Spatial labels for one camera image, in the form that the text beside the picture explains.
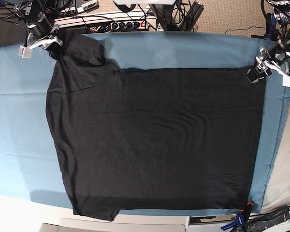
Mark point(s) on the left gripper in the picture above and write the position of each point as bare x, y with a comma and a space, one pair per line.
264, 64

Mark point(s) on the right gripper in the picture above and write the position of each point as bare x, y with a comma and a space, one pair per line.
44, 35

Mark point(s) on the black T-shirt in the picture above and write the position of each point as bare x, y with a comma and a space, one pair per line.
174, 139

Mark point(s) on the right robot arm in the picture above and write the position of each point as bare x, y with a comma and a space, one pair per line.
32, 11

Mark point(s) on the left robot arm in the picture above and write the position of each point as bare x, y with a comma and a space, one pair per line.
277, 57

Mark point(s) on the blue black clamp top right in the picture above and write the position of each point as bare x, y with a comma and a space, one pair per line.
270, 33

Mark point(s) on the white power strip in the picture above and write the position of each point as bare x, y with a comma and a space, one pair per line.
123, 26

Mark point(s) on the blue table cloth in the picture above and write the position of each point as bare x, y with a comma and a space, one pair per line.
28, 161

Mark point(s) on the orange blue clamp bottom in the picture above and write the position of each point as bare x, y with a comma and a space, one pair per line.
240, 220

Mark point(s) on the black bag bottom right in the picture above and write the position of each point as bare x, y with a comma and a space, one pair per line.
268, 220

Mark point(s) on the white box bottom edge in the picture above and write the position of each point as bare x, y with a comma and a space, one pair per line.
74, 225

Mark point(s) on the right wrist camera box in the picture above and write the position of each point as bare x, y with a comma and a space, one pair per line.
25, 52

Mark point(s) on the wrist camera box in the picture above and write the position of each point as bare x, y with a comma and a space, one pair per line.
286, 80
25, 52

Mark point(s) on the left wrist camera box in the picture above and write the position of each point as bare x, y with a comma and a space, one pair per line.
286, 80

